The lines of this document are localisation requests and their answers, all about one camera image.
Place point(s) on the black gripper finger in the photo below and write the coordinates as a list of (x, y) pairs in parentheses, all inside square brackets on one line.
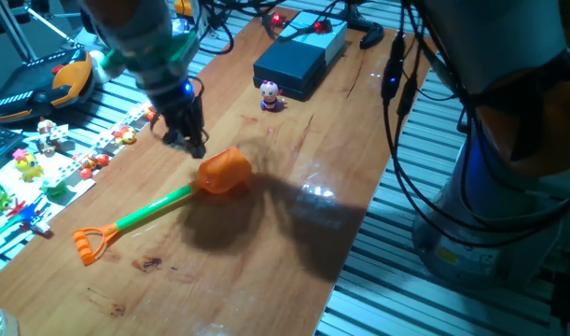
[(196, 140), (171, 133)]

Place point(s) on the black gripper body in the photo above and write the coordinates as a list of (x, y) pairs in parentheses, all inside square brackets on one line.
[(175, 100)]

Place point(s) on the orange green toy shovel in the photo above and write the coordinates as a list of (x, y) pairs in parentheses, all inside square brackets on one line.
[(221, 175)]

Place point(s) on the small doll toy purple buns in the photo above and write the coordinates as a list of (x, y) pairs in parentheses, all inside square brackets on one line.
[(269, 91)]

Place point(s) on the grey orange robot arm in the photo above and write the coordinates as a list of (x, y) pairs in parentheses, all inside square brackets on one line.
[(499, 42)]

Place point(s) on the red berry toy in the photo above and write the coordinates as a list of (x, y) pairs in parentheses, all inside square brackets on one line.
[(150, 114)]

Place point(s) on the white perforated strip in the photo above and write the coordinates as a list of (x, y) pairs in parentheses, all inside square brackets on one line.
[(134, 114)]

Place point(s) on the yellow orange duck toy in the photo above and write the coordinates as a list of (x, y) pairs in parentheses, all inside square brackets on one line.
[(126, 136)]

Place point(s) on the white egg-shaped toy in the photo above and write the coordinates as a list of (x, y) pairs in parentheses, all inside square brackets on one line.
[(97, 63)]

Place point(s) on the red yellow toy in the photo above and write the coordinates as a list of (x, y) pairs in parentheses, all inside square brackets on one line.
[(89, 162)]

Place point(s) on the red ball toy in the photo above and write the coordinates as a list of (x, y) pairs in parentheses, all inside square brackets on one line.
[(86, 173)]

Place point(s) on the dark blue box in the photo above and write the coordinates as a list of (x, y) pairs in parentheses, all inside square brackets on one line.
[(289, 63)]

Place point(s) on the brown white figure toy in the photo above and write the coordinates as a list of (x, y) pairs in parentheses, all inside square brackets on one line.
[(45, 126)]

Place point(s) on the small green toy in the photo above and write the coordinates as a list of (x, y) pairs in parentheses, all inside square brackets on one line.
[(55, 189)]

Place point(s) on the grey metal tripod leg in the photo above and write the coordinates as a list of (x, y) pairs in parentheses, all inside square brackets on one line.
[(14, 30), (56, 28)]

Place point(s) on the yellow chick toy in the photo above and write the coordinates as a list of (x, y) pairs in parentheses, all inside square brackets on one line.
[(29, 165)]

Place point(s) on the black orange teach pendant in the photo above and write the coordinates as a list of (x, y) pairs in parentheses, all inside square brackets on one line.
[(28, 88)]

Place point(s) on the white paper sheet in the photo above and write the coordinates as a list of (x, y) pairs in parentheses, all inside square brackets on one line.
[(21, 189)]

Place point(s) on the red blue plane toy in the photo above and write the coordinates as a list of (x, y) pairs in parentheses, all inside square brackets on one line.
[(30, 214)]

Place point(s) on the pale ribboned gift box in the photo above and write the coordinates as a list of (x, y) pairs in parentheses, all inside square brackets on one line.
[(329, 42)]

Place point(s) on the black stand base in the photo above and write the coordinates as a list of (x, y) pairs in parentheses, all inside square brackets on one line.
[(372, 35)]

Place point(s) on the black usb connector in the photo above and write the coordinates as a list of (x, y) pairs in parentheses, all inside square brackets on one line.
[(391, 74), (407, 95)]

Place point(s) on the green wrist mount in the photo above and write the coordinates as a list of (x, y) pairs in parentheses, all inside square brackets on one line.
[(112, 60)]

